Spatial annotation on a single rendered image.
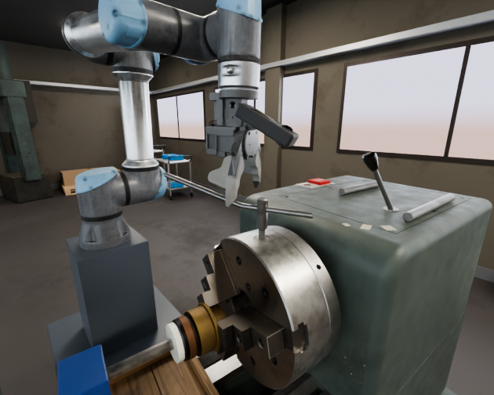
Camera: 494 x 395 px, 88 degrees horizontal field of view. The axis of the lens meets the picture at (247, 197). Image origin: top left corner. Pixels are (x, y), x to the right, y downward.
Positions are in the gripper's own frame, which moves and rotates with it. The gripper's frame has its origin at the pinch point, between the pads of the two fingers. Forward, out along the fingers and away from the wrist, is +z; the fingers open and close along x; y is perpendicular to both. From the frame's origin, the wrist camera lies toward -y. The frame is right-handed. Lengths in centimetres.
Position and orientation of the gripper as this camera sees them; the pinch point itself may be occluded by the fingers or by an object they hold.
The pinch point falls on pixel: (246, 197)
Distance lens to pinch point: 52.2
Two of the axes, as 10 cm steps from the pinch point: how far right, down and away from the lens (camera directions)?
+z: -0.2, 9.6, 3.0
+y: -9.3, -1.3, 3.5
